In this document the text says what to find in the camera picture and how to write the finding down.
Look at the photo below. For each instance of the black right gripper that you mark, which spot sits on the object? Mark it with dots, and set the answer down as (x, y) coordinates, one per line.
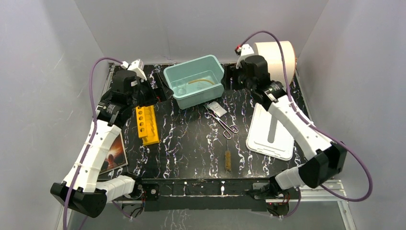
(230, 72)

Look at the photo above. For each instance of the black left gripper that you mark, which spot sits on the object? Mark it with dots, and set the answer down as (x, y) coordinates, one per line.
(157, 89)

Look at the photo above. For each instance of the white paper packet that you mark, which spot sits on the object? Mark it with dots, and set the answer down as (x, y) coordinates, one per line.
(217, 109)

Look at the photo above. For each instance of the white plastic lid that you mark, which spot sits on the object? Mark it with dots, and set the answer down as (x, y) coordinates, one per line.
(268, 136)

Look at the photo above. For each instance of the tan test tube brush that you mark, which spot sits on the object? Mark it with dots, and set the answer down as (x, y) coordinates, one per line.
(227, 158)

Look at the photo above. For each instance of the clear glass beaker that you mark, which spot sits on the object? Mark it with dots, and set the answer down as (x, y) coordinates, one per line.
(181, 89)

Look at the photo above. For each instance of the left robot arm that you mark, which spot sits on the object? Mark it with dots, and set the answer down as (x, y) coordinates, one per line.
(77, 190)

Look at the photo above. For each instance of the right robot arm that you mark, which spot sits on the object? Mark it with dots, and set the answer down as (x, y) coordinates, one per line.
(325, 157)

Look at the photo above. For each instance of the teal plastic bin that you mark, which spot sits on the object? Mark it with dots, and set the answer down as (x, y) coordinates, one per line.
(203, 77)

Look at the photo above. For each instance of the yellow test tube rack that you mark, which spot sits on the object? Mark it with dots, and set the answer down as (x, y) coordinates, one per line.
(147, 125)

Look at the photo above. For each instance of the dark picture book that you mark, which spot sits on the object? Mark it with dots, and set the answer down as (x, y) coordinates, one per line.
(116, 156)

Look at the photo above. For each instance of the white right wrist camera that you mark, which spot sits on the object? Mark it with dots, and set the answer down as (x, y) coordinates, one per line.
(243, 52)

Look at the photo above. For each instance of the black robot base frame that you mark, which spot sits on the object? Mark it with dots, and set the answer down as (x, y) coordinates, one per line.
(210, 203)

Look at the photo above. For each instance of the aluminium rail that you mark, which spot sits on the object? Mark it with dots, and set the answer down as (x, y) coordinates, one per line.
(254, 188)

